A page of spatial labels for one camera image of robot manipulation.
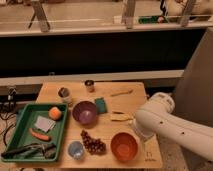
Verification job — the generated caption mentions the orange carrot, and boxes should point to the orange carrot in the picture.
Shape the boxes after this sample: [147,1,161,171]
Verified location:
[29,128,51,141]

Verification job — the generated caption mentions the green plastic tray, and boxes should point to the green plastic tray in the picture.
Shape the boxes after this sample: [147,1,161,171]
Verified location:
[1,103,68,163]

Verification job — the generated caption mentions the orange bowl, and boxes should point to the orange bowl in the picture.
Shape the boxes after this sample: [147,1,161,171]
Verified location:
[110,132,138,162]

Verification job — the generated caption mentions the purple bowl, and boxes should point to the purple bowl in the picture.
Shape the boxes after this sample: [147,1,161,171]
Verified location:
[72,101,98,125]

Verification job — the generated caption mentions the bunch of dark grapes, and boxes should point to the bunch of dark grapes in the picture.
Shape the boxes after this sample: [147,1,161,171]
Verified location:
[81,130,106,155]

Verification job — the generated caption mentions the green sponge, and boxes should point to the green sponge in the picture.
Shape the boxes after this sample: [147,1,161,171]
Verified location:
[95,97,107,114]

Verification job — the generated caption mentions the wooden spoon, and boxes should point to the wooden spoon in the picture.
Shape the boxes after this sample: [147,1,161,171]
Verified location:
[110,89,133,97]

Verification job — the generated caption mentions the black cables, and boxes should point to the black cables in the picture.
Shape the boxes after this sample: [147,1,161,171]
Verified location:
[0,85,19,148]

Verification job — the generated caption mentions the wooden table board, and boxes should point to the wooden table board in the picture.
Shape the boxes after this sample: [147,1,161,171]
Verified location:
[15,81,164,170]

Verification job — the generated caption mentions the white folded cloth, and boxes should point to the white folded cloth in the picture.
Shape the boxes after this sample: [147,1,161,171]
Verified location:
[34,116,56,133]

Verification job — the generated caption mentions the orange fruit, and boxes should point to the orange fruit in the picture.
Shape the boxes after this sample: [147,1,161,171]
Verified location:
[48,107,62,121]

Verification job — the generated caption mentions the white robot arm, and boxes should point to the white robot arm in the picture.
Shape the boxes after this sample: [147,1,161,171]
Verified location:
[132,92,213,162]

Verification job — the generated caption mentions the black handled tool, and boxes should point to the black handled tool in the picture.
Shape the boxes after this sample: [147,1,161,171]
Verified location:
[1,143,56,159]

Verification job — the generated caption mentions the small metal cup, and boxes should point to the small metal cup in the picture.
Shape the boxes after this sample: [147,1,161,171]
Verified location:
[84,80,95,92]

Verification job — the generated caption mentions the small blue cup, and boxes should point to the small blue cup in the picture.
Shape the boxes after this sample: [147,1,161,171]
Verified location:
[68,141,84,160]

